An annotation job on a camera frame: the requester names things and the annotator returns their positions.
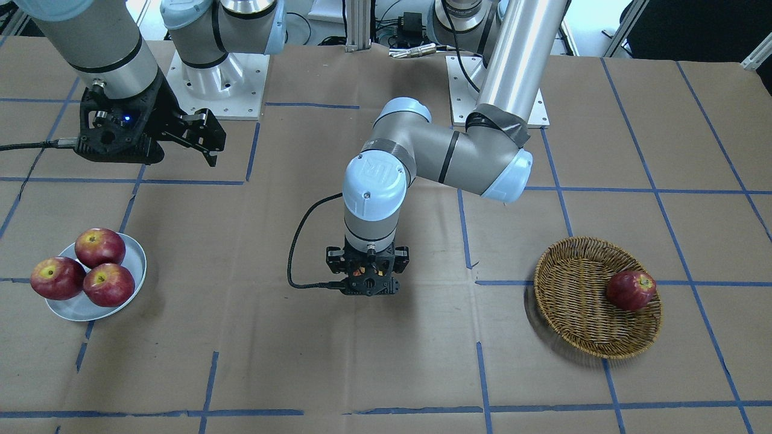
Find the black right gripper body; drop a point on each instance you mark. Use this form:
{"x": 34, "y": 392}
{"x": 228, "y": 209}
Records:
{"x": 161, "y": 107}

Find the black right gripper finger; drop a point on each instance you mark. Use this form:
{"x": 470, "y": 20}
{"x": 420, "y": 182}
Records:
{"x": 211, "y": 158}

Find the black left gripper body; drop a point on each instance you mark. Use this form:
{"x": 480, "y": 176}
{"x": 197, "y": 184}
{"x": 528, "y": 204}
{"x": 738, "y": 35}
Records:
{"x": 333, "y": 259}

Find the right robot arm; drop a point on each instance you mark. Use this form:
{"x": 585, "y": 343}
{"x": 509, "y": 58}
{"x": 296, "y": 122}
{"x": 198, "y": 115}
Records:
{"x": 100, "y": 39}

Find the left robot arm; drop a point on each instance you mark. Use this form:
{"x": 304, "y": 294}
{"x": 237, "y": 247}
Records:
{"x": 500, "y": 50}

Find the red apple on plate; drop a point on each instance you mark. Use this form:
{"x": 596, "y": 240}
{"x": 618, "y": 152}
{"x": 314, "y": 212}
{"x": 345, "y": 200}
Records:
{"x": 58, "y": 278}
{"x": 109, "y": 285}
{"x": 97, "y": 246}

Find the light blue plate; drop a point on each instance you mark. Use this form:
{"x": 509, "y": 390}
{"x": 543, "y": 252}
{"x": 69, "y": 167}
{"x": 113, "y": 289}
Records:
{"x": 80, "y": 308}

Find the woven wicker basket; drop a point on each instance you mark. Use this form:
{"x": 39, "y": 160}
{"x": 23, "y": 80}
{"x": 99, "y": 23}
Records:
{"x": 569, "y": 283}

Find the dark red apple in basket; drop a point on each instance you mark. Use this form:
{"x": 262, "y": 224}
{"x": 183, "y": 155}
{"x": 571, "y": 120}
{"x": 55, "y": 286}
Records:
{"x": 631, "y": 290}

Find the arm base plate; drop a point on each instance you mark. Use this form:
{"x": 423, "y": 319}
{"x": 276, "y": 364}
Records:
{"x": 241, "y": 90}
{"x": 505, "y": 93}

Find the aluminium frame post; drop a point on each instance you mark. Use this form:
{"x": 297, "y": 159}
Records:
{"x": 359, "y": 21}

